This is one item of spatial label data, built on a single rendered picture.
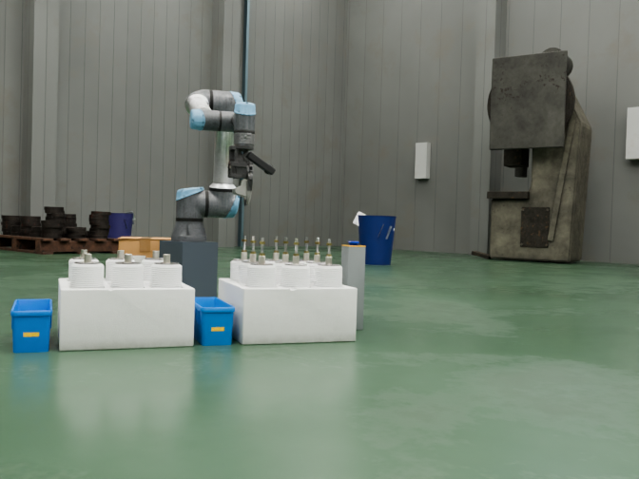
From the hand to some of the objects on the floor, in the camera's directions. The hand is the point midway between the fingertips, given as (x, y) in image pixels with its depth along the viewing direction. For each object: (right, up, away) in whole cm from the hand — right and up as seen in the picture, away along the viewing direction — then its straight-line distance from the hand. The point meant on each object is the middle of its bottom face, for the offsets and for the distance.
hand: (247, 201), depth 250 cm
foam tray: (+13, -47, -6) cm, 49 cm away
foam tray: (-38, -46, -25) cm, 65 cm away
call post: (+38, -47, +11) cm, 61 cm away
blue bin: (-62, -45, -40) cm, 86 cm away
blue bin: (-11, -46, -19) cm, 52 cm away
